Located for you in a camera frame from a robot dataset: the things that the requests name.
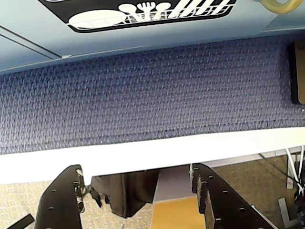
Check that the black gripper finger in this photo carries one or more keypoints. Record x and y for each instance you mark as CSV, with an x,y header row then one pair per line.
x,y
59,200
226,202

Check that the black flat strip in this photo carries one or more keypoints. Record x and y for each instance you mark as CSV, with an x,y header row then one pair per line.
x,y
22,221

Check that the yellow flat board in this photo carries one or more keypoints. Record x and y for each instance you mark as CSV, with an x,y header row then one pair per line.
x,y
176,213

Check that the black fabric object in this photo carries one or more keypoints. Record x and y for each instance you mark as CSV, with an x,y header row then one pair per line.
x,y
124,190

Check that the blue woven carpet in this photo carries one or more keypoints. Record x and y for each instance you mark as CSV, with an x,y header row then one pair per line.
x,y
143,95

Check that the blue toy kitchen unit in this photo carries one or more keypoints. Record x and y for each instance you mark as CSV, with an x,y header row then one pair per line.
x,y
166,35

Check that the grey L-shaped bracket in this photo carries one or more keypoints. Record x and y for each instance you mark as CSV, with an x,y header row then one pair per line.
x,y
284,212

